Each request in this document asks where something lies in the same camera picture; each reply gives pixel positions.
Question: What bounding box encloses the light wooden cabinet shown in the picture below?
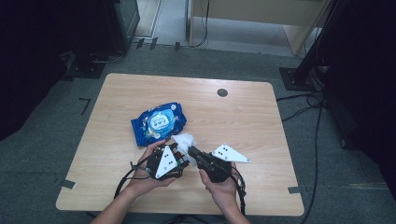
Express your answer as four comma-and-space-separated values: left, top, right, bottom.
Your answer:
188, 0, 332, 57

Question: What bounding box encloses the person's left hand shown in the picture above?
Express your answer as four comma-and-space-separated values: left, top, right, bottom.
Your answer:
126, 139, 177, 196

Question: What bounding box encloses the grey floor cable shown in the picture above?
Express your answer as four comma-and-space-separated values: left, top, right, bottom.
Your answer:
91, 49, 128, 64

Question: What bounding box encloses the person's lap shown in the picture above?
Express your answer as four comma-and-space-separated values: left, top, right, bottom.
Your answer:
120, 212, 241, 224

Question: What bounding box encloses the dark curtain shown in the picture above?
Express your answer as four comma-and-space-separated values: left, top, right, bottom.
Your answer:
321, 0, 396, 202
0, 0, 108, 142

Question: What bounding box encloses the black cabinet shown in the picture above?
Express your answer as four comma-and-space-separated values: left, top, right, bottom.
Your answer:
102, 0, 141, 54

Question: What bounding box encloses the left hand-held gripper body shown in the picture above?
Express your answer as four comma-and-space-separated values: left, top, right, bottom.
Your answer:
145, 142, 185, 182

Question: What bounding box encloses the black stand base plate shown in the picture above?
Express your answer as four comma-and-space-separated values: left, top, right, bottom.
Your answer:
64, 50, 107, 79

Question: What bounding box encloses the person's right hand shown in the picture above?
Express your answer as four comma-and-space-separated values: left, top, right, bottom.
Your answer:
198, 161, 240, 210

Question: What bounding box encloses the right hand-held gripper cable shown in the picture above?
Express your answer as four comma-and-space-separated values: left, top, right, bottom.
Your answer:
228, 168, 248, 217

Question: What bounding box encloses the left hand-held gripper cable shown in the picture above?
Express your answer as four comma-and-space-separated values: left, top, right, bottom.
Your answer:
113, 154, 154, 200

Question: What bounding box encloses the black hanging cable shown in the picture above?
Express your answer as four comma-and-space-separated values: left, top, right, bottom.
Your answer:
190, 0, 210, 49

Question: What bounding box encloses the black metal stand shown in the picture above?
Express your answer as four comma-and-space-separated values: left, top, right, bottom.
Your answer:
278, 0, 344, 92

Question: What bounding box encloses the white wet wipe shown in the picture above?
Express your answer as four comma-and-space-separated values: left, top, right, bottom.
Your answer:
170, 133, 199, 168

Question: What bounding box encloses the long black floor cable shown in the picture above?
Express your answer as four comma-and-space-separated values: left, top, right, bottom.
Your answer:
299, 102, 325, 224

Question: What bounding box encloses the hand-held gripper cable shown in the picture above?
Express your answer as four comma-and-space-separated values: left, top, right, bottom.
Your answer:
113, 154, 154, 200
228, 168, 248, 217

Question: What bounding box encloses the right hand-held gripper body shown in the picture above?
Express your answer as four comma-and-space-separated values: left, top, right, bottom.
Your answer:
195, 143, 251, 184

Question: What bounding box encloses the blue wet wipe packet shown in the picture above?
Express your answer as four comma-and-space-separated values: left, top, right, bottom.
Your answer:
130, 102, 188, 147

